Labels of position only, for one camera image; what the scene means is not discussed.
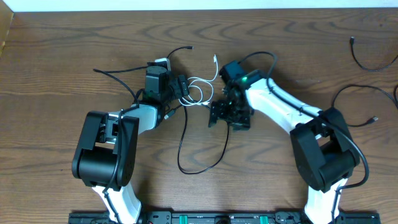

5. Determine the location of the black cable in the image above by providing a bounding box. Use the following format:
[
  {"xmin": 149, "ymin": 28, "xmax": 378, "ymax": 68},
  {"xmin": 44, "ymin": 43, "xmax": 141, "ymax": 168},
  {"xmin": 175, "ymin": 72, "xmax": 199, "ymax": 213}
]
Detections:
[
  {"xmin": 164, "ymin": 45, "xmax": 231, "ymax": 175},
  {"xmin": 331, "ymin": 36, "xmax": 398, "ymax": 128}
]

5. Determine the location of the camera cable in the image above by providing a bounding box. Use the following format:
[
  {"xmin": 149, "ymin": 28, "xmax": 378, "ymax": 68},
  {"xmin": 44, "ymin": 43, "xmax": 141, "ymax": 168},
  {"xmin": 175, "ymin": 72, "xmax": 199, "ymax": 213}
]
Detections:
[
  {"xmin": 238, "ymin": 51, "xmax": 370, "ymax": 224},
  {"xmin": 92, "ymin": 65, "xmax": 150, "ymax": 224}
]

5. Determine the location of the wooden side panel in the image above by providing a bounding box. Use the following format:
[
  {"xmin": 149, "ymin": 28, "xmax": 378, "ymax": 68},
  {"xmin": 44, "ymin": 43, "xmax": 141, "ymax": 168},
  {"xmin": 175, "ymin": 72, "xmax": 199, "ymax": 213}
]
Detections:
[{"xmin": 0, "ymin": 0, "xmax": 14, "ymax": 54}]

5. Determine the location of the white cable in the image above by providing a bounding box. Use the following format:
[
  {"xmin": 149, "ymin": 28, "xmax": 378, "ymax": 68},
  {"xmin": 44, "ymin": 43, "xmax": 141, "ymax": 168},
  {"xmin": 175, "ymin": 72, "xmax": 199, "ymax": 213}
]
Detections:
[{"xmin": 178, "ymin": 54, "xmax": 220, "ymax": 107}]

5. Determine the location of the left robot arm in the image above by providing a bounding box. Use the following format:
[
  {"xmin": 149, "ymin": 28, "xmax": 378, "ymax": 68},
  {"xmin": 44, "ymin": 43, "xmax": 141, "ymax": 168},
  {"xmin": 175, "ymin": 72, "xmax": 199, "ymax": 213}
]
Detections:
[{"xmin": 72, "ymin": 65, "xmax": 189, "ymax": 223}]

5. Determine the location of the left camera cable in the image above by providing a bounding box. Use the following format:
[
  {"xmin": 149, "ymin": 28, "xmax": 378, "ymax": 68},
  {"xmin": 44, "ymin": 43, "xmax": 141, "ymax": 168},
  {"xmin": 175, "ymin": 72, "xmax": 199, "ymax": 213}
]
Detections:
[{"xmin": 92, "ymin": 65, "xmax": 150, "ymax": 224}]

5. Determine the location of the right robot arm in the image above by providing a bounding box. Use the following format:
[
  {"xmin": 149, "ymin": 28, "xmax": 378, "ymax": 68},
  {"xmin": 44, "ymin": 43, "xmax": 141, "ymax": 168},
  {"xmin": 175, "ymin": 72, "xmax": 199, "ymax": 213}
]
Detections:
[{"xmin": 208, "ymin": 60, "xmax": 360, "ymax": 223}]

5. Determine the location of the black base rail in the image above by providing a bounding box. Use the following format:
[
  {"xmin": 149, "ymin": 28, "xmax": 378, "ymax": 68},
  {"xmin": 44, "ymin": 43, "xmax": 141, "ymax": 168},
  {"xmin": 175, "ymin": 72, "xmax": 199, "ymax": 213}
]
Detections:
[{"xmin": 68, "ymin": 210, "xmax": 381, "ymax": 224}]

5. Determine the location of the right camera cable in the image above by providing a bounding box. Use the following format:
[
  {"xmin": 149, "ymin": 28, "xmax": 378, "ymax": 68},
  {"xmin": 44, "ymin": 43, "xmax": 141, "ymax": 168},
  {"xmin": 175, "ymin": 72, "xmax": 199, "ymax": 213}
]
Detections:
[{"xmin": 238, "ymin": 51, "xmax": 370, "ymax": 224}]

